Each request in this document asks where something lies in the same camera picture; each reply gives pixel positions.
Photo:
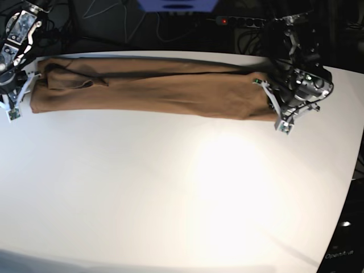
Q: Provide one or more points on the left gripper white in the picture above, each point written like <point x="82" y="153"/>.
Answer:
<point x="286" y="114"/>

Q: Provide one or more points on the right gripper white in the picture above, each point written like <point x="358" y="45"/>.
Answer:
<point x="14" y="86"/>

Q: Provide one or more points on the brown T-shirt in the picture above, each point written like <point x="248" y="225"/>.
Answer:
<point x="175" y="86"/>

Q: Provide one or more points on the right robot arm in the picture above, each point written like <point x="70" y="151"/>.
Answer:
<point x="16" y="45"/>

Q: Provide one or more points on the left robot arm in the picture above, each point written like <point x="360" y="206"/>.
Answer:
<point x="299" y="81"/>

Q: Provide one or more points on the power strip with red light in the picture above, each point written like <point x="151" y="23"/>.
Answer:
<point x="240" y="22"/>

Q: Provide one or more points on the black OpenArm box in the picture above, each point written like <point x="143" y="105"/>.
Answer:
<point x="345" y="251"/>

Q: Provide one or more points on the blue plastic object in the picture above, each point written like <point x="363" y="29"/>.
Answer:
<point x="178" y="5"/>

